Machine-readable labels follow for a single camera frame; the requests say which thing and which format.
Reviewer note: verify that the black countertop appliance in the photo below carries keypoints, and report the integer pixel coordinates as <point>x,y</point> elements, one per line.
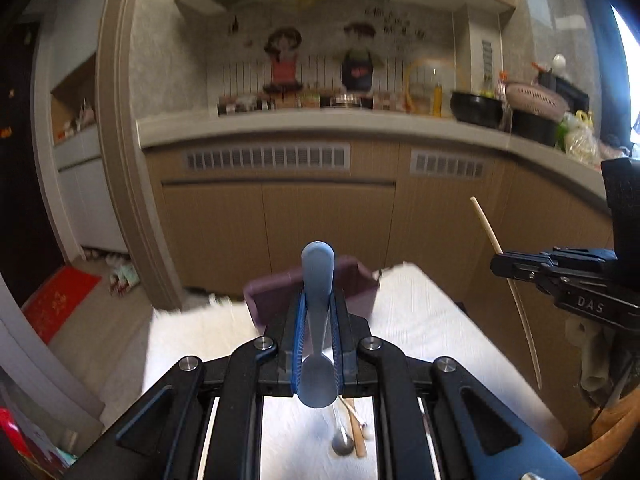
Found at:
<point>567,90</point>

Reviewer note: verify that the bright window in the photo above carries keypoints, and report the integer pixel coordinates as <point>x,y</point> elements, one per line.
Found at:
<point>627,60</point>

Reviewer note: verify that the white hallway cabinet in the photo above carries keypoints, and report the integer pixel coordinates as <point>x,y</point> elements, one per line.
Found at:
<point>85,170</point>

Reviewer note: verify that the row of spice jars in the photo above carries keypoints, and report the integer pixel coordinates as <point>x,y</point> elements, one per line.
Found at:
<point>300,101</point>

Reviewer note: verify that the white textured tablecloth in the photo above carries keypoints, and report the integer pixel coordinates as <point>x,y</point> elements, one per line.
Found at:
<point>425,320</point>

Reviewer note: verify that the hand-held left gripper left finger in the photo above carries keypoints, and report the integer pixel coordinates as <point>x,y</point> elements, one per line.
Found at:
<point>298,350</point>

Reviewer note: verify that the cartoon wall poster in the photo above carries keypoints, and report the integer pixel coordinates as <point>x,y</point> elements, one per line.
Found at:
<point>320,60</point>

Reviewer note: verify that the light blue plastic spoon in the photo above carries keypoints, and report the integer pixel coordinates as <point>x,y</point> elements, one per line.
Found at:
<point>317,280</point>

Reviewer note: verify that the person's right hand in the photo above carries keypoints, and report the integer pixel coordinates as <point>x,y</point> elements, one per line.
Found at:
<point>592,360</point>

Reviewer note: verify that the wooden chopstick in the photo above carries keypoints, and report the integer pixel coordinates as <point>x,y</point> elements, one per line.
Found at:
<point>359,441</point>
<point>485,225</point>

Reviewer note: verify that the pink basket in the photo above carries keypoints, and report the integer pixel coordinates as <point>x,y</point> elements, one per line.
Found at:
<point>535,97</point>

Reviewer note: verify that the short white vent grille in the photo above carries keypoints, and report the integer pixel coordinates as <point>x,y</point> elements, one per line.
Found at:
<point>447,164</point>

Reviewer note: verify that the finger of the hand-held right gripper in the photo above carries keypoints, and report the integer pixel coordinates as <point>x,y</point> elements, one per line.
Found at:
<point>530,265</point>

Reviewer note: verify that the black cooker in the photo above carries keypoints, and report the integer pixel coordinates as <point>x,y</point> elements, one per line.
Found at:
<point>535,127</point>

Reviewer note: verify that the grey kitchen counter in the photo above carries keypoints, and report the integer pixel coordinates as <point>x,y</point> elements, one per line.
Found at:
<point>320,122</point>

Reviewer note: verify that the red doormat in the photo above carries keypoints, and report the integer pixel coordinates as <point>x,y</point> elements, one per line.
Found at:
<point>60,302</point>

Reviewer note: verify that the wooden chair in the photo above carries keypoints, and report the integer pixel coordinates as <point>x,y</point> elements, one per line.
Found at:
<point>615,447</point>

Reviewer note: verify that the yellow bottle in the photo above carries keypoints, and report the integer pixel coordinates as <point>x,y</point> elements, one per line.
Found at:
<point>437,102</point>

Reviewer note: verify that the black pot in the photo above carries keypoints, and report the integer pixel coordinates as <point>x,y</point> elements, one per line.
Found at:
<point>476,110</point>

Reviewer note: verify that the dark door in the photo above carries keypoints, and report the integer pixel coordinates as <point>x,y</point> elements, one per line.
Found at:
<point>20,160</point>

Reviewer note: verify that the thin white-tipped stick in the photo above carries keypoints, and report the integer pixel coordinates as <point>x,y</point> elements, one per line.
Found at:
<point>366,430</point>

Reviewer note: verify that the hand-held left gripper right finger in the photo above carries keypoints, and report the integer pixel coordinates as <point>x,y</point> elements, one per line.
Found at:
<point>336,355</point>

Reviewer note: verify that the purple utensil holder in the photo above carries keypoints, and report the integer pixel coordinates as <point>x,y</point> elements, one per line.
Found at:
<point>357,295</point>

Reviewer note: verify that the plastic bag of food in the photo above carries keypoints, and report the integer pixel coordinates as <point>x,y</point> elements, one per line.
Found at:
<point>580,140</point>

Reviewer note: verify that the wide white vent grille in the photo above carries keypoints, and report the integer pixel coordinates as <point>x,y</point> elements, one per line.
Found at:
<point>267,157</point>

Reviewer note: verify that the metal smiley-face spoon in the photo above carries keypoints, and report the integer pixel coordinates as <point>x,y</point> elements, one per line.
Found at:
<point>342,445</point>

